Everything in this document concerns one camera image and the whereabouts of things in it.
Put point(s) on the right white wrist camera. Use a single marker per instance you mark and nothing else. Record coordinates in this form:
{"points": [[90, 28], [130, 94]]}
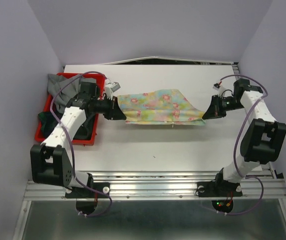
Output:
{"points": [[220, 89]]}

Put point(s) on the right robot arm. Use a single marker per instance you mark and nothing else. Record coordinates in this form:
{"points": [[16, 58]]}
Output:
{"points": [[261, 136]]}

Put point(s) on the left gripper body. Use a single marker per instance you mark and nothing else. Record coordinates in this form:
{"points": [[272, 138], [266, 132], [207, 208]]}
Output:
{"points": [[103, 107]]}

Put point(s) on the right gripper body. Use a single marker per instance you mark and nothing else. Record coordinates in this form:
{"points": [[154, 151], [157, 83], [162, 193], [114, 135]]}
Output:
{"points": [[225, 105]]}

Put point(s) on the floral pastel skirt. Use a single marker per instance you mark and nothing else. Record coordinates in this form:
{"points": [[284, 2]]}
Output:
{"points": [[161, 107]]}

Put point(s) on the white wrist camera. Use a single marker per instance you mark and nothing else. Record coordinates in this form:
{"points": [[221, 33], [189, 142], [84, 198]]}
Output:
{"points": [[112, 87], [220, 89]]}

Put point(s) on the red plastic bin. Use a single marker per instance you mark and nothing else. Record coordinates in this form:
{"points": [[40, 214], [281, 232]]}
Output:
{"points": [[87, 132]]}

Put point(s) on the dark green skirt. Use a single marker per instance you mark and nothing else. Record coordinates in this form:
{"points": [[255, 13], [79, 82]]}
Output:
{"points": [[47, 122]]}

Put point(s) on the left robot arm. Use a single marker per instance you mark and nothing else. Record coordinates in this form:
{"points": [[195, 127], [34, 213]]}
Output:
{"points": [[50, 162]]}

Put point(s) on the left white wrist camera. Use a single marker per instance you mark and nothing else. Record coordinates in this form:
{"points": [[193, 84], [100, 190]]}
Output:
{"points": [[112, 87]]}

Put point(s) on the grey skirt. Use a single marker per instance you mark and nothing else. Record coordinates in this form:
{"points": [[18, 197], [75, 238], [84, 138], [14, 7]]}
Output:
{"points": [[63, 89]]}

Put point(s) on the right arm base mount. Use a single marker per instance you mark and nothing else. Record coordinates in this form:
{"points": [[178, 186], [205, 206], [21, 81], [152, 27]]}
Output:
{"points": [[218, 188]]}

